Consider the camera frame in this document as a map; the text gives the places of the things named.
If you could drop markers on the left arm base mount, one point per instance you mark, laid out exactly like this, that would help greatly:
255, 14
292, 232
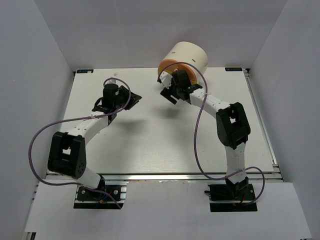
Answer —
107, 196

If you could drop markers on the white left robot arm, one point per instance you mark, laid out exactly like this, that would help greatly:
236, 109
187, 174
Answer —
67, 155

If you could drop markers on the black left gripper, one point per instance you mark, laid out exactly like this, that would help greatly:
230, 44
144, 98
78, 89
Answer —
133, 100

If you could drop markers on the blue left corner label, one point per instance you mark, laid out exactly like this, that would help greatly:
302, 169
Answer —
84, 71

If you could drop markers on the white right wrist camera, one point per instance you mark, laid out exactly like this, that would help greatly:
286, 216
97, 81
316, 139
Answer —
165, 79

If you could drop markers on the blue corner label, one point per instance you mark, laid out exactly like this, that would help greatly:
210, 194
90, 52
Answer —
233, 69
84, 71

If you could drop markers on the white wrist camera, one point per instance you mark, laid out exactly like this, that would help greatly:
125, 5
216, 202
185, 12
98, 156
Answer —
165, 79
110, 80

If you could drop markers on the blue right corner label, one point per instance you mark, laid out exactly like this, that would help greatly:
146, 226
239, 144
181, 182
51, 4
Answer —
233, 69

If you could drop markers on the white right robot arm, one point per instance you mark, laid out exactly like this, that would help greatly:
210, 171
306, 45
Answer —
232, 125

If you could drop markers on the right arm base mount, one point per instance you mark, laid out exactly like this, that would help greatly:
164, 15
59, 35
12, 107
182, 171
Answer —
232, 198

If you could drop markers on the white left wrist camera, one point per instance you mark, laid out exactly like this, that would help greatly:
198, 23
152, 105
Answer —
110, 80

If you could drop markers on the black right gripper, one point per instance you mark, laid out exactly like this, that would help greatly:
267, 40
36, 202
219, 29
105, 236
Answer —
167, 93

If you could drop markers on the orange top drawer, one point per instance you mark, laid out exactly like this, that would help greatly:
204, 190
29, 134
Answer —
172, 65

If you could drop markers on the cream cylindrical drawer organizer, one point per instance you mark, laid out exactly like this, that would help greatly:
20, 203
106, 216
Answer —
191, 55

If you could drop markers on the yellow drawer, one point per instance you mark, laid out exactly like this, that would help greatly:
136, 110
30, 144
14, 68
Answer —
192, 76

